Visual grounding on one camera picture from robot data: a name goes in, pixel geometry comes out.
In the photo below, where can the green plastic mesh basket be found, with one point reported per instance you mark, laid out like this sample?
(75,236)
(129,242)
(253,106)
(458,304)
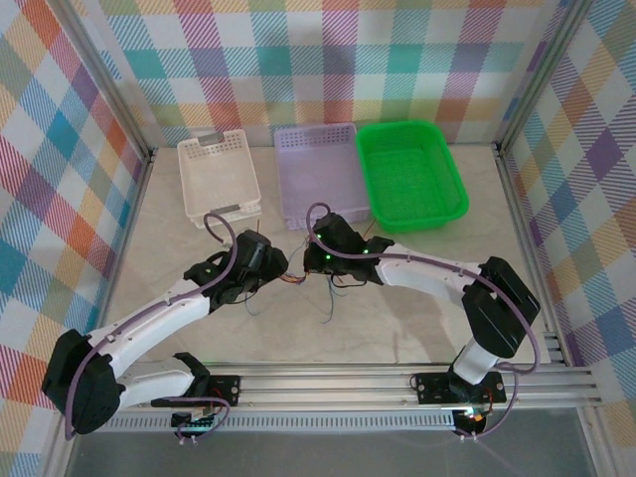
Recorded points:
(412,179)

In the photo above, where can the small controller circuit board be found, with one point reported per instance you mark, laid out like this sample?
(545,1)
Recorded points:
(472,413)
(196,420)

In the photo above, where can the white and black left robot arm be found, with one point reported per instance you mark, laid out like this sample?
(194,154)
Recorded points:
(149,323)

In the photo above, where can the purple perforated plastic basket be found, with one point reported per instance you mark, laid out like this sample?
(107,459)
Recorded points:
(318,174)

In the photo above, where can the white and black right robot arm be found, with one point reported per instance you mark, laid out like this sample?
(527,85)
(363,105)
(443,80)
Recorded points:
(422,272)

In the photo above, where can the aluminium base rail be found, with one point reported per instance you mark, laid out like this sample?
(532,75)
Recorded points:
(323,390)

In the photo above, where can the white perforated plastic basket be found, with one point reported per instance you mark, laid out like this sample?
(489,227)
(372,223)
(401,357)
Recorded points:
(218,174)

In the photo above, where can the aluminium frame post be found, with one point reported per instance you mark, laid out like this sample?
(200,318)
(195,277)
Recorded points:
(104,77)
(541,74)

